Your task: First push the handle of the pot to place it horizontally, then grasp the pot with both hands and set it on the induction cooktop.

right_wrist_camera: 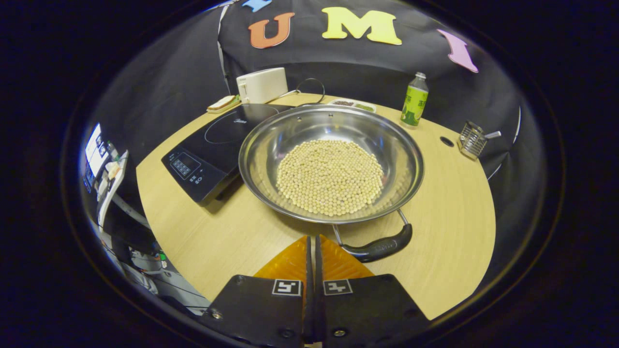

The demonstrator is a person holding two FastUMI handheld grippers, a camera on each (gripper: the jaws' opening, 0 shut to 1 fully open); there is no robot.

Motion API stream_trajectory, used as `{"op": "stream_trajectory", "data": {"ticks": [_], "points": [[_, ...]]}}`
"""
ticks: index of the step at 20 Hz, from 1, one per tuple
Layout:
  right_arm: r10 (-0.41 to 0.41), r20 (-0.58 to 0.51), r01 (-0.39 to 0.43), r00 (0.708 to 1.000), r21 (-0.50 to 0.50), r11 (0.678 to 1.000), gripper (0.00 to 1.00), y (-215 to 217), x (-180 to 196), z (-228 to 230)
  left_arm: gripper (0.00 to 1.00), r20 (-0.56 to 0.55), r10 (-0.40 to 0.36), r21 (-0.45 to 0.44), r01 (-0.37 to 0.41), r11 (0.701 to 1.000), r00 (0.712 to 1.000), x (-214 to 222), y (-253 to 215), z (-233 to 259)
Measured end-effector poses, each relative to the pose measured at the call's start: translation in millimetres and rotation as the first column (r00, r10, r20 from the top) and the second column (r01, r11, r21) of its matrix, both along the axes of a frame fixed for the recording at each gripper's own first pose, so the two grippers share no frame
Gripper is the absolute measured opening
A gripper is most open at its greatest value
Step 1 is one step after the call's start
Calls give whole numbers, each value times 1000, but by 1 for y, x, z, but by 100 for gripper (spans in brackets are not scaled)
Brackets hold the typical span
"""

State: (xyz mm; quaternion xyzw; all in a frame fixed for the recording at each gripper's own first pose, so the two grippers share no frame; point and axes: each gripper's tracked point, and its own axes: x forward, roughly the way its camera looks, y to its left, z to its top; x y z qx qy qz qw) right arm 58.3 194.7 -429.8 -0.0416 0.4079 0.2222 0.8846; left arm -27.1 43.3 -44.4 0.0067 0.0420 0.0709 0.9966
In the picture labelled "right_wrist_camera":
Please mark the white divided bean plate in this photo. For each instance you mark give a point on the white divided bean plate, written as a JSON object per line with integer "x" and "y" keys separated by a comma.
{"x": 355, "y": 104}

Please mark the small green tray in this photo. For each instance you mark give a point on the small green tray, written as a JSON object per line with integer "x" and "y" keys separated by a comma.
{"x": 235, "y": 102}

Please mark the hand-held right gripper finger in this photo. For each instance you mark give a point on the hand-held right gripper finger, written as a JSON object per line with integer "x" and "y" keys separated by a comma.
{"x": 318, "y": 290}
{"x": 309, "y": 290}

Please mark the white side desk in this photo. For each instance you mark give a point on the white side desk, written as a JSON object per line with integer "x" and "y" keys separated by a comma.
{"x": 113, "y": 188}

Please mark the computer monitor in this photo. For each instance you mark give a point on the computer monitor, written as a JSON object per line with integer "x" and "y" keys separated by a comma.
{"x": 93, "y": 150}

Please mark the sandwich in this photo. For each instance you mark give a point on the sandwich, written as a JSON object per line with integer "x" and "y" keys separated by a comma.
{"x": 221, "y": 103}

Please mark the black induction cooktop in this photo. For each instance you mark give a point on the black induction cooktop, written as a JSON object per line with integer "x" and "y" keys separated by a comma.
{"x": 217, "y": 145}

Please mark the black table grommet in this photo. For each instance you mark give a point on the black table grommet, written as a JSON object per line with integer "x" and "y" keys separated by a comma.
{"x": 447, "y": 141}

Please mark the green drink bottle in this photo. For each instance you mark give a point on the green drink bottle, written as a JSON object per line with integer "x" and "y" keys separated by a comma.
{"x": 415, "y": 104}

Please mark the stainless steel pot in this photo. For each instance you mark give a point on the stainless steel pot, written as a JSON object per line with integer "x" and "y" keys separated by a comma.
{"x": 314, "y": 125}

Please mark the pile of soybeans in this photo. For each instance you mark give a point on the pile of soybeans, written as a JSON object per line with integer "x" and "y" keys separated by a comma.
{"x": 329, "y": 179}

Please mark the white toaster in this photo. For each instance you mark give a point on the white toaster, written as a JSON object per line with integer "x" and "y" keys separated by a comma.
{"x": 263, "y": 84}

